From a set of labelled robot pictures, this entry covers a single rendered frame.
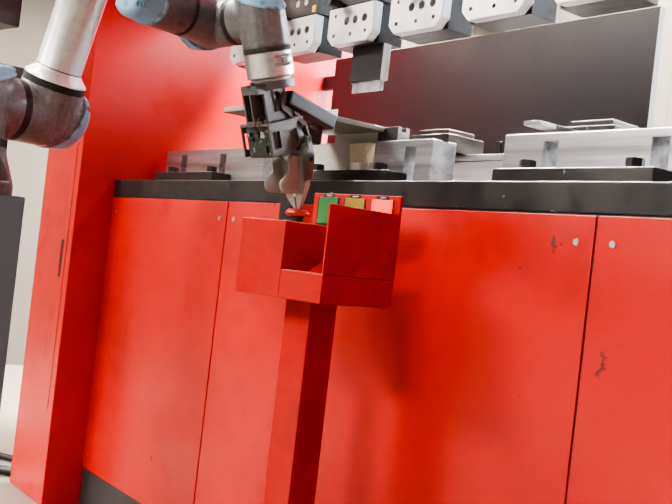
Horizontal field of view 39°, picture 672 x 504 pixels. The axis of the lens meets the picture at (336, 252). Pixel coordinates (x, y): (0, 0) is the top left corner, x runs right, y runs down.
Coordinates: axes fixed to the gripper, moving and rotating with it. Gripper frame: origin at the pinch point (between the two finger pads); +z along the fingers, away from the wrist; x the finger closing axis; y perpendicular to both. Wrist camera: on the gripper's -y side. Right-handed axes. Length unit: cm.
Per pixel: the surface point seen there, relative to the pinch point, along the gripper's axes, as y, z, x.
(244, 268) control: 11.0, 8.8, -3.4
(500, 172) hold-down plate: -21.7, -0.4, 24.6
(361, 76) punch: -42, -16, -23
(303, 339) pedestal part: 9.7, 19.9, 6.8
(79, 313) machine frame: -13, 37, -108
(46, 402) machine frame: -1, 59, -113
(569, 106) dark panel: -89, -2, -3
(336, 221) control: 6.5, 1.2, 14.6
